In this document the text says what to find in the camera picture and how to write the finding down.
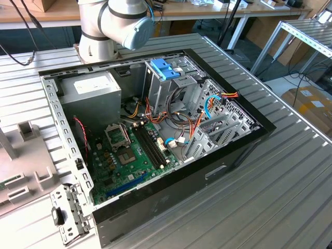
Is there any grey metal disk bay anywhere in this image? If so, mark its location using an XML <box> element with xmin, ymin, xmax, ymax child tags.
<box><xmin>181</xmin><ymin>115</ymin><xmax>260</xmax><ymax>163</ymax></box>

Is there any grey power supply unit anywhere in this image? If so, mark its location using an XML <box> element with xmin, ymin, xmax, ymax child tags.
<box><xmin>59</xmin><ymin>70</ymin><xmax>122</xmax><ymax>130</ymax></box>

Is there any blue data wire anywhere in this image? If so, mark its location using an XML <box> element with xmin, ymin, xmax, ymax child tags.
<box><xmin>204</xmin><ymin>95</ymin><xmax>224</xmax><ymax>120</ymax></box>

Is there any large brown cardboard box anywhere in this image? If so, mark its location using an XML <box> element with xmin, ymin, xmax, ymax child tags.
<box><xmin>245</xmin><ymin>16</ymin><xmax>316</xmax><ymax>67</ymax></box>

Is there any grey parts rack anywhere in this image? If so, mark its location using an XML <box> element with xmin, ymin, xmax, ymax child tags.
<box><xmin>0</xmin><ymin>121</ymin><xmax>62</xmax><ymax>217</ymax></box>

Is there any black RAM slot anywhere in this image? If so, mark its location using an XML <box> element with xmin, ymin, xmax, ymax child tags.
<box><xmin>139</xmin><ymin>123</ymin><xmax>167</xmax><ymax>168</ymax></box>
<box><xmin>136</xmin><ymin>124</ymin><xmax>164</xmax><ymax>169</ymax></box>
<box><xmin>142</xmin><ymin>121</ymin><xmax>170</xmax><ymax>165</ymax></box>
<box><xmin>134</xmin><ymin>126</ymin><xmax>161</xmax><ymax>171</ymax></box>

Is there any yellow orange wire bundle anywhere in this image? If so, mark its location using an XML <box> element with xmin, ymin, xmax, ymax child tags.
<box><xmin>129</xmin><ymin>100</ymin><xmax>143</xmax><ymax>119</ymax></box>

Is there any green motherboard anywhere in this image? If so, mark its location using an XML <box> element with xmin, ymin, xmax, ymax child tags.
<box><xmin>88</xmin><ymin>121</ymin><xmax>179</xmax><ymax>205</ymax></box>

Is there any black open PC case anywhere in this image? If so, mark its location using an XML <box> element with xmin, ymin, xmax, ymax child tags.
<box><xmin>38</xmin><ymin>48</ymin><xmax>277</xmax><ymax>248</ymax></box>

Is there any CPU socket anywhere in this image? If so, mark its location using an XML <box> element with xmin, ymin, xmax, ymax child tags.
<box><xmin>115</xmin><ymin>148</ymin><xmax>137</xmax><ymax>167</ymax></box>

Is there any blue wire white plug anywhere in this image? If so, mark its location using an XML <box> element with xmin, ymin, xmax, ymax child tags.
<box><xmin>164</xmin><ymin>136</ymin><xmax>187</xmax><ymax>149</ymax></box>

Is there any grey metal drive cage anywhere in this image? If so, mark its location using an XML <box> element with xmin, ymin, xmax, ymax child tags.
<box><xmin>142</xmin><ymin>56</ymin><xmax>208</xmax><ymax>117</ymax></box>

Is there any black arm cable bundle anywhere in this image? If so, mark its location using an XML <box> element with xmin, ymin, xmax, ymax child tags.
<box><xmin>0</xmin><ymin>0</ymin><xmax>57</xmax><ymax>67</ymax></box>

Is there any labelled brown cardboard box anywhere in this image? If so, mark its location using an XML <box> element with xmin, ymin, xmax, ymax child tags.
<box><xmin>281</xmin><ymin>87</ymin><xmax>332</xmax><ymax>130</ymax></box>

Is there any wooden desk white frame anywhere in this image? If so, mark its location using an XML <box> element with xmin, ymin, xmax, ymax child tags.
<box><xmin>0</xmin><ymin>0</ymin><xmax>313</xmax><ymax>50</ymax></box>

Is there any blue plastic drive latch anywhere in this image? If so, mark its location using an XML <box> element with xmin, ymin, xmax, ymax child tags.
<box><xmin>149</xmin><ymin>59</ymin><xmax>180</xmax><ymax>81</ymax></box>

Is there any orange yellow power wire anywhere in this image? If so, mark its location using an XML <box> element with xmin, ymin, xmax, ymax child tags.
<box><xmin>218</xmin><ymin>90</ymin><xmax>239</xmax><ymax>106</ymax></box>

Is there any small brown cardboard box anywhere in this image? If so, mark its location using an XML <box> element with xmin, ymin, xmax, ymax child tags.
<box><xmin>15</xmin><ymin>0</ymin><xmax>57</xmax><ymax>13</ymax></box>

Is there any blue expansion slot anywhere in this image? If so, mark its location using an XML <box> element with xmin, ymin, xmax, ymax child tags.
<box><xmin>106</xmin><ymin>173</ymin><xmax>148</xmax><ymax>198</ymax></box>

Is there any metal socket cover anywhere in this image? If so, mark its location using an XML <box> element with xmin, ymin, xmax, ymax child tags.
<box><xmin>104</xmin><ymin>123</ymin><xmax>131</xmax><ymax>150</ymax></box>

